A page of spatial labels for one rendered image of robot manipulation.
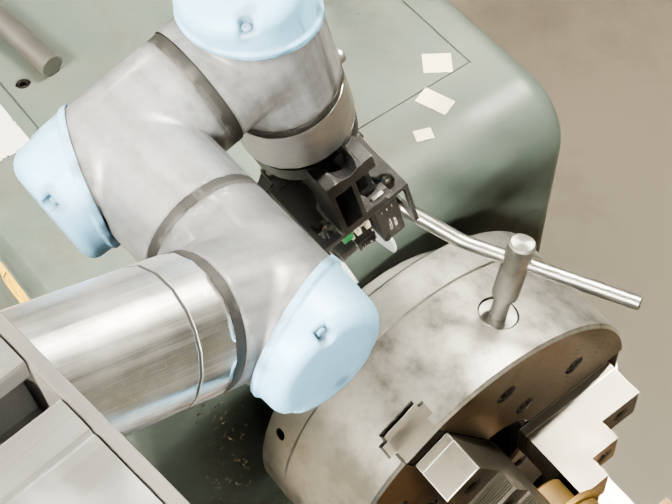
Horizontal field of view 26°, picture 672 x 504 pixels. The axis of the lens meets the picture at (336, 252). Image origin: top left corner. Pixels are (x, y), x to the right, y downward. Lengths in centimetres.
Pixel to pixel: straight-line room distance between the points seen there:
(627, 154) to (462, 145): 165
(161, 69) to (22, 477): 57
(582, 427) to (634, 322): 140
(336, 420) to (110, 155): 47
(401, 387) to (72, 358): 55
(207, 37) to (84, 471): 56
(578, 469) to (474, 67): 36
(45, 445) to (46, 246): 98
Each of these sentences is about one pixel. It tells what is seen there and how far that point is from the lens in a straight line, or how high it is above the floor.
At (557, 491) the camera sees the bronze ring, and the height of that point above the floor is 111.
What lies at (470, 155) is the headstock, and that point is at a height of 124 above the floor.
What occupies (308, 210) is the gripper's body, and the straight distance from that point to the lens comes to 95.
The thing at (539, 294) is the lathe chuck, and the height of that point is 122.
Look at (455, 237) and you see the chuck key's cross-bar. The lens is 113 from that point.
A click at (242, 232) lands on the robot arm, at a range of 73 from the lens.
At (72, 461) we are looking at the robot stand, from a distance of 23.
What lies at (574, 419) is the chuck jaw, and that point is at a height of 110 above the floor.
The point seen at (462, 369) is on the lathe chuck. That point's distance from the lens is 115.
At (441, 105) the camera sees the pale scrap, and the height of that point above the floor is 126.
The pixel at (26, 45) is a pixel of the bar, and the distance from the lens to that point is 133.
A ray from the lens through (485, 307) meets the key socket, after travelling 119.
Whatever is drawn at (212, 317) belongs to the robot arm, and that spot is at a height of 165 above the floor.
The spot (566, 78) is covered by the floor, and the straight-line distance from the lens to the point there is 301.
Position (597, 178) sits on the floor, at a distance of 285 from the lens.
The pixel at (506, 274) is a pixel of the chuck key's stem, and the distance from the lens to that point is 114.
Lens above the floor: 223
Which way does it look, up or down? 56 degrees down
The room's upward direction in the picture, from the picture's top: straight up
